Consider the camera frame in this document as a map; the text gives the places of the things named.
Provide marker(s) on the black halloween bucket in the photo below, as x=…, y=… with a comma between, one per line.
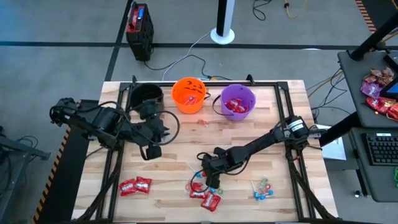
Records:
x=146, y=91

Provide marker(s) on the white paper sheet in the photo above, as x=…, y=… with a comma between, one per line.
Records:
x=334, y=152

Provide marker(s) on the blue lollipop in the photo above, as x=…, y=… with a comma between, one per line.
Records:
x=212, y=189
x=257, y=195
x=262, y=197
x=190, y=100
x=200, y=174
x=270, y=193

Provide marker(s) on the black desk leg pole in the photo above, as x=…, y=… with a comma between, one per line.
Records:
x=339, y=129

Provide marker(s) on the grey metal stand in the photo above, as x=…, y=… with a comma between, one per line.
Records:
x=18, y=149

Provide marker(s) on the black tablet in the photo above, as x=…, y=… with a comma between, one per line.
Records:
x=392, y=90

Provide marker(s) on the purple candy pack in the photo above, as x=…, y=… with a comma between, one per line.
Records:
x=371, y=89

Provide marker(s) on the small black white caster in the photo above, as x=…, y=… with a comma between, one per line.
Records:
x=357, y=194

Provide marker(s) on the orange pumpkin halloween bucket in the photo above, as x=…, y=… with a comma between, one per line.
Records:
x=186, y=109

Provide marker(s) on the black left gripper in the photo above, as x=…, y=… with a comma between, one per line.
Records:
x=152, y=124

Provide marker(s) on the orange-red candy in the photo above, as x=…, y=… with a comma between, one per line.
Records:
x=203, y=123

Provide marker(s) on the red Skittles candy pack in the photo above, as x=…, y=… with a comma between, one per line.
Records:
x=197, y=191
x=211, y=201
x=233, y=104
x=242, y=109
x=127, y=188
x=143, y=184

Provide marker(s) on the black hazard-striped platform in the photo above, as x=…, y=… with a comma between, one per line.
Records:
x=68, y=186
x=382, y=9

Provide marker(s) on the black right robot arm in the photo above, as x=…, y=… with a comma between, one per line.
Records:
x=264, y=140

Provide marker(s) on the black aluminium table frame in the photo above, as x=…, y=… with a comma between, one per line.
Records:
x=270, y=83

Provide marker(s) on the purple halloween bucket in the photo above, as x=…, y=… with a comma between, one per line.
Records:
x=245, y=93

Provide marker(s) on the green lollipop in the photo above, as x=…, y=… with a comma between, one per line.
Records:
x=264, y=183
x=220, y=190

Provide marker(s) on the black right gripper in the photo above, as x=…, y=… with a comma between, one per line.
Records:
x=216, y=161

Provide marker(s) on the white black pole stand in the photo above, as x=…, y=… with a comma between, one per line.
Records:
x=223, y=18

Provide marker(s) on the red clear lollipop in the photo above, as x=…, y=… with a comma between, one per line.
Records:
x=189, y=186

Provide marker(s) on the brown candy pack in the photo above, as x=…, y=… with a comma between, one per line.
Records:
x=379, y=76

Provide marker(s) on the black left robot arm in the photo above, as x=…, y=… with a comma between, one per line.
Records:
x=102, y=119

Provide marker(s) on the black keyboard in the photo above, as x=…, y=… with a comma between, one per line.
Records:
x=382, y=149

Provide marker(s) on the black red tool case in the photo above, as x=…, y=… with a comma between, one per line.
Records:
x=140, y=31

